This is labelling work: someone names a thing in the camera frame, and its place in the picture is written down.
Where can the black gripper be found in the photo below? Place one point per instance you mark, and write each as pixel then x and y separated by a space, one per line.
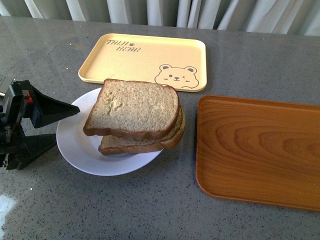
pixel 17 150

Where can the white round plate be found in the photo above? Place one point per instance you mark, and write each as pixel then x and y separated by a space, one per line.
pixel 81 151

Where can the bread slice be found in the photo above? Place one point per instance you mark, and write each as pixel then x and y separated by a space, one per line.
pixel 113 145
pixel 133 110

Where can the yellow bear tray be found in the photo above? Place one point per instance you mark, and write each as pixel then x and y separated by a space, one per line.
pixel 178 62

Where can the brown wooden tray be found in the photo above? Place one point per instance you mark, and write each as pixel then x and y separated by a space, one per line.
pixel 259 151

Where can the white pleated curtain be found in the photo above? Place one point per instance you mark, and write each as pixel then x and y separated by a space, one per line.
pixel 293 17

